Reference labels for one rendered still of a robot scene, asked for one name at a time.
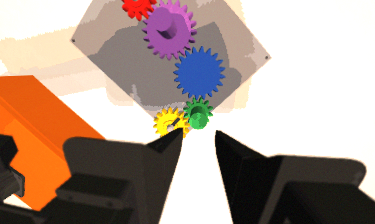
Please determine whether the red gear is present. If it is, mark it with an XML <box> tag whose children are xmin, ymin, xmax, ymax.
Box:
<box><xmin>122</xmin><ymin>0</ymin><xmax>156</xmax><ymax>21</ymax></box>

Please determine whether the green gear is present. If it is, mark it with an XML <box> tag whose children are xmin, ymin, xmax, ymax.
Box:
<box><xmin>183</xmin><ymin>97</ymin><xmax>213</xmax><ymax>130</ymax></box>

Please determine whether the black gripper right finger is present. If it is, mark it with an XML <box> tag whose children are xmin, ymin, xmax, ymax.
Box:
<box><xmin>215</xmin><ymin>130</ymin><xmax>367</xmax><ymax>224</ymax></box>

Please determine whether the purple gear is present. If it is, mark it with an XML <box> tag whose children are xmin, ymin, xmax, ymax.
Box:
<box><xmin>142</xmin><ymin>0</ymin><xmax>197</xmax><ymax>61</ymax></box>

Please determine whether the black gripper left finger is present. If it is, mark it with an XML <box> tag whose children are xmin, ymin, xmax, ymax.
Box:
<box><xmin>62</xmin><ymin>127</ymin><xmax>184</xmax><ymax>224</ymax></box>

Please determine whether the yellow gear with black stripe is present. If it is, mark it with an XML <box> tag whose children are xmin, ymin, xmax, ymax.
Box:
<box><xmin>153</xmin><ymin>107</ymin><xmax>190</xmax><ymax>138</ymax></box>

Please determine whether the blue gear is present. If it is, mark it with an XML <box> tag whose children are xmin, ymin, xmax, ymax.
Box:
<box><xmin>173</xmin><ymin>46</ymin><xmax>226</xmax><ymax>100</ymax></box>

